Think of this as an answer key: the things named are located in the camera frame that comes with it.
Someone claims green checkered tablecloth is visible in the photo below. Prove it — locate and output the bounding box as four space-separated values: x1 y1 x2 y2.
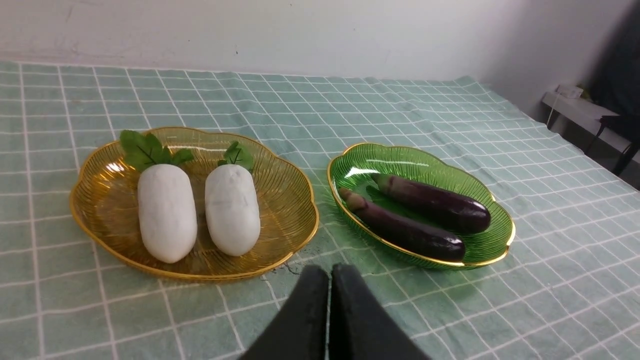
0 62 640 360

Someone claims amber plastic plate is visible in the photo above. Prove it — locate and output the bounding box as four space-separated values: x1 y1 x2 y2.
70 127 319 282

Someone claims purple eggplant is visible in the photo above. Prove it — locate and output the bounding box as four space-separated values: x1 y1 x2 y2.
337 187 466 262
370 173 492 235

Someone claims white side shelf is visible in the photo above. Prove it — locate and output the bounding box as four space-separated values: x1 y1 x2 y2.
541 85 639 176

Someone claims dark chair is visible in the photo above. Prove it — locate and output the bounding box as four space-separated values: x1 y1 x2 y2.
589 1 640 176

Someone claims green plastic plate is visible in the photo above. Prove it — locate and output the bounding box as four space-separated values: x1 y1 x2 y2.
326 142 515 271

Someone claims white radish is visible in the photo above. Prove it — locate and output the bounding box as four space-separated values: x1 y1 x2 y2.
119 129 198 264
205 141 261 256

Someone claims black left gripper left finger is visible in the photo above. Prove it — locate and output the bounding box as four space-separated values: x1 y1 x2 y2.
240 265 329 360

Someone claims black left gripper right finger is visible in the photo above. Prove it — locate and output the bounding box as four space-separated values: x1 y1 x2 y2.
327 263 430 360

